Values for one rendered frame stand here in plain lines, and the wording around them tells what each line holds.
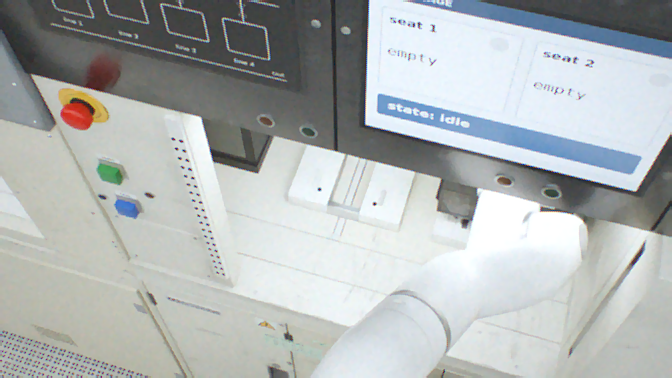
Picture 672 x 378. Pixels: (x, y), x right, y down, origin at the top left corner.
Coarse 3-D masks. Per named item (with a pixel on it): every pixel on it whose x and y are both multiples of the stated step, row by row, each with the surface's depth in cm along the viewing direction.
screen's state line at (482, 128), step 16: (384, 96) 80; (384, 112) 82; (400, 112) 81; (416, 112) 80; (432, 112) 80; (448, 112) 79; (448, 128) 81; (464, 128) 80; (480, 128) 79; (496, 128) 79; (512, 128) 78; (512, 144) 80; (528, 144) 79; (544, 144) 78; (560, 144) 78; (576, 144) 77; (576, 160) 79; (592, 160) 78; (608, 160) 77; (624, 160) 77
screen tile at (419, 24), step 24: (384, 24) 71; (408, 24) 70; (432, 24) 69; (456, 24) 68; (384, 48) 74; (432, 48) 72; (456, 48) 71; (480, 48) 70; (384, 72) 77; (408, 72) 76; (432, 72) 74; (480, 72) 72; (504, 72) 71; (432, 96) 77; (456, 96) 76; (480, 96) 75; (504, 96) 74
